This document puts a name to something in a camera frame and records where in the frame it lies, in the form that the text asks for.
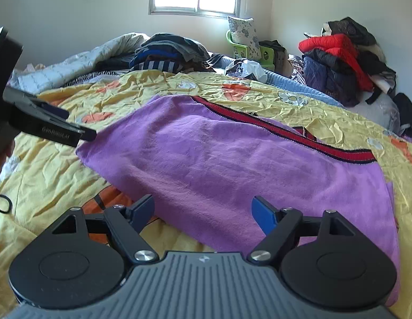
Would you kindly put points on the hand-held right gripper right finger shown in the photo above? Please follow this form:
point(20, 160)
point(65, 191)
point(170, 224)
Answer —
point(264, 216)

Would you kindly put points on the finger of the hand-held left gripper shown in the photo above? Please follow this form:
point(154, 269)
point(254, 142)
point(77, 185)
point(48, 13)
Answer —
point(48, 108)
point(56, 131)

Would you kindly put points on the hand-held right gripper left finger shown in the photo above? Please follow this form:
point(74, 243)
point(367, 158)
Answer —
point(144, 210)

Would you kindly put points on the purple fleece garment red band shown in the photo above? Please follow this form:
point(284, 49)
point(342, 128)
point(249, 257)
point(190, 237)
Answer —
point(209, 159)

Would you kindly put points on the pile of folded dark clothes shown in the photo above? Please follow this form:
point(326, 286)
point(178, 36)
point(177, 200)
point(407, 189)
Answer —
point(179, 45)

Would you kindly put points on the yellow printed bed sheet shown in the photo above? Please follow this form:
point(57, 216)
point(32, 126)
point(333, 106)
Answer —
point(53, 179)

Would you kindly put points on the black white zebra-striped cloth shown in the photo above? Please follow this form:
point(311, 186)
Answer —
point(89, 78)

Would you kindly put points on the white quilt with script print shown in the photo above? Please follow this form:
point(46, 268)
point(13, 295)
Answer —
point(103, 53)

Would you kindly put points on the navy white striped sweater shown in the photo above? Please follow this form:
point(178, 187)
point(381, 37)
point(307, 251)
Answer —
point(159, 65)

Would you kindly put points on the blue garment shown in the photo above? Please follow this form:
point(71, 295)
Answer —
point(156, 56)

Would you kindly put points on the light blue waffle blanket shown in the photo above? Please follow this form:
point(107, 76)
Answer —
point(292, 88)

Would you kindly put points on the white plastic bag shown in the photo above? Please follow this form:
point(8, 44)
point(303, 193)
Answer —
point(245, 68)

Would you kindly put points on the grey stuffed sack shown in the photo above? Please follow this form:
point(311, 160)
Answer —
point(378, 111)

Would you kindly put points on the dark navy jacket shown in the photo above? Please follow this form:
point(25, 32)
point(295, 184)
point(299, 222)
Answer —
point(328, 73)

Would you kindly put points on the green plastic chair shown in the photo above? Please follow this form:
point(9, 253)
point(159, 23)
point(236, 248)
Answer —
point(267, 55)

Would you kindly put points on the floral pillow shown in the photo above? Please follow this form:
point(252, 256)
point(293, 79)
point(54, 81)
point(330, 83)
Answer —
point(245, 36)

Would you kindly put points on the red puffer jacket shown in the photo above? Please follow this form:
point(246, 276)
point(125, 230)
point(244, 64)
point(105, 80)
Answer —
point(335, 46)

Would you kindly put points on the black garment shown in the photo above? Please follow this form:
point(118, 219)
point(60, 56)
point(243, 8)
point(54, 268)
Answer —
point(353, 30)

